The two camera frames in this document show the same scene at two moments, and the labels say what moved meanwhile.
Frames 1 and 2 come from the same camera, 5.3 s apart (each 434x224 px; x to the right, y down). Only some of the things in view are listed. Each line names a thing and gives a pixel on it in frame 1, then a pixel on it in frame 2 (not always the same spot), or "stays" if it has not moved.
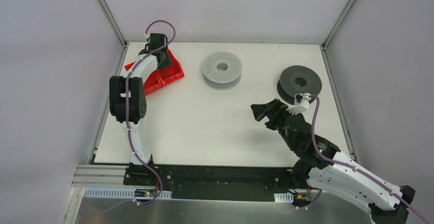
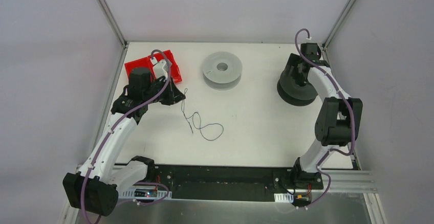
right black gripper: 271,114 to 295,72
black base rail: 209,182 stays
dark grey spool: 299,79 stays
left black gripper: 164,59 to 170,91
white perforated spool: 222,70 stays
